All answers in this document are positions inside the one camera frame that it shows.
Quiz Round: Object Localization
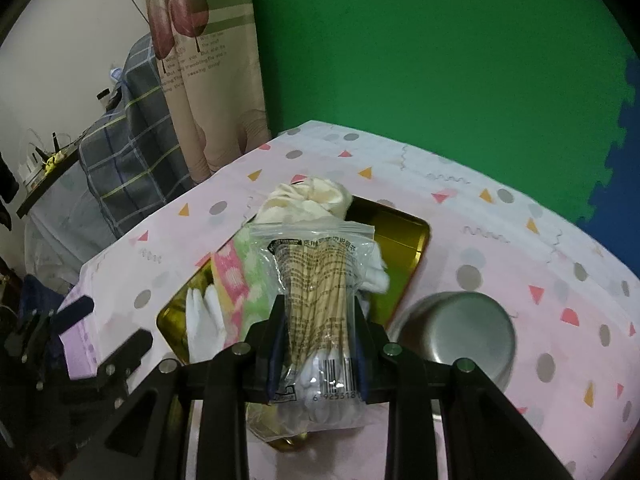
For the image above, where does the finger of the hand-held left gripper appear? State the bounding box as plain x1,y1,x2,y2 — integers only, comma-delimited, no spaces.
97,329,153,401
52,296,96,336

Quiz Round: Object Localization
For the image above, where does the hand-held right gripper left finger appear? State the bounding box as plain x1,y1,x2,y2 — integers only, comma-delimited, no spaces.
57,295,288,480

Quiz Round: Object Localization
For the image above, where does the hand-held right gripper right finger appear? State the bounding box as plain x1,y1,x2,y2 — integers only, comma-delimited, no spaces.
352,296,576,480

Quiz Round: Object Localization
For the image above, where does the white glove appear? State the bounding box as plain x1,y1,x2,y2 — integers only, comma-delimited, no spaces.
185,285,228,363

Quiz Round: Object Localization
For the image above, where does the pink and green cloth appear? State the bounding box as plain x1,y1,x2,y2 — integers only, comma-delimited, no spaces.
210,227,281,348

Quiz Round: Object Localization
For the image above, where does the clear bag of cotton swabs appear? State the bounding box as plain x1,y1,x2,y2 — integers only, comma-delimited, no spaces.
247,223,376,433

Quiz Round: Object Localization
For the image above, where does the gold tin box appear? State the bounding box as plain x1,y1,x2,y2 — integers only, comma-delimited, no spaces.
156,195,432,453

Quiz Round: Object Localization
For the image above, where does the cream cloth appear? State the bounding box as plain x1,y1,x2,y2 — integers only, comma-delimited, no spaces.
255,176,356,233

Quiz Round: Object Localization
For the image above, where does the steel bowl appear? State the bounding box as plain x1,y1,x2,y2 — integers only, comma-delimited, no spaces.
387,291,517,396

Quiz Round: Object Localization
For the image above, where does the black shelf board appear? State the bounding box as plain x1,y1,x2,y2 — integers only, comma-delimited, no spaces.
16,152,81,219

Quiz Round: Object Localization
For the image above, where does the blue plaid cloth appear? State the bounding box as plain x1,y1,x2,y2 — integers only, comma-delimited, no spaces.
79,32,193,238

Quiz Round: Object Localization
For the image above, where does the printed poster board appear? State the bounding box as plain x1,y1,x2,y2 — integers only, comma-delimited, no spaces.
142,0,273,183

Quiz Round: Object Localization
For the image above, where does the green foam mat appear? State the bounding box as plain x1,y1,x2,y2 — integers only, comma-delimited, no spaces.
247,0,631,223

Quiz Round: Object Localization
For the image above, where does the blue foam mat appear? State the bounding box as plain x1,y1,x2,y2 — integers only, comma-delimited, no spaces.
575,55,640,271

